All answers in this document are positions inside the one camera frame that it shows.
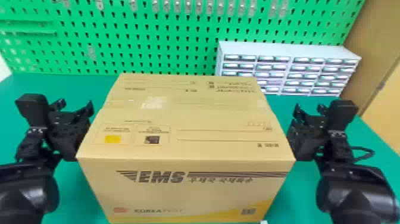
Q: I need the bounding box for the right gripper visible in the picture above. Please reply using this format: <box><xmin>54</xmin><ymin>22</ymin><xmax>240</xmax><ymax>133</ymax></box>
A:
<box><xmin>286</xmin><ymin>103</ymin><xmax>330</xmax><ymax>162</ymax></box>

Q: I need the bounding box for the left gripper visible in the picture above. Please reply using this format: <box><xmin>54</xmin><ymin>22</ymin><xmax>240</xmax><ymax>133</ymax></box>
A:
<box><xmin>46</xmin><ymin>98</ymin><xmax>95</xmax><ymax>163</ymax></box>

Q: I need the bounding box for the cardboard box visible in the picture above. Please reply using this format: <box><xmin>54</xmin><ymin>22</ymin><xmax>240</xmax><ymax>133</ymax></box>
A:
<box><xmin>76</xmin><ymin>73</ymin><xmax>297</xmax><ymax>224</ymax></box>

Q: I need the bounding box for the white drawer cabinet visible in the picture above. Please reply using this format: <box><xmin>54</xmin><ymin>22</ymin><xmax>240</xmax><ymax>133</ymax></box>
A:
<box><xmin>215</xmin><ymin>41</ymin><xmax>363</xmax><ymax>97</ymax></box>

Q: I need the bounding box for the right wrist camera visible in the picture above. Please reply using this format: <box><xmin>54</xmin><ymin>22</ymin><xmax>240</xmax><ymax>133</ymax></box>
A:
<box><xmin>326</xmin><ymin>99</ymin><xmax>360</xmax><ymax>131</ymax></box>

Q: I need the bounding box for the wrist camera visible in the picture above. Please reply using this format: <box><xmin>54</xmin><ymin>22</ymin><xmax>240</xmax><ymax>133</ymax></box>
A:
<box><xmin>15</xmin><ymin>93</ymin><xmax>50</xmax><ymax>127</ymax></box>
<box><xmin>326</xmin><ymin>99</ymin><xmax>360</xmax><ymax>131</ymax></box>

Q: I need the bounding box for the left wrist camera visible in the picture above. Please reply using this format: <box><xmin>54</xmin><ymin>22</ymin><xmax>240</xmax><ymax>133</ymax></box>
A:
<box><xmin>15</xmin><ymin>93</ymin><xmax>50</xmax><ymax>127</ymax></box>

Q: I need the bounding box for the black cable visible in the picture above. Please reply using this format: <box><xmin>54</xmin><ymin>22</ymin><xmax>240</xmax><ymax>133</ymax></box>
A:
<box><xmin>350</xmin><ymin>145</ymin><xmax>376</xmax><ymax>164</ymax></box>

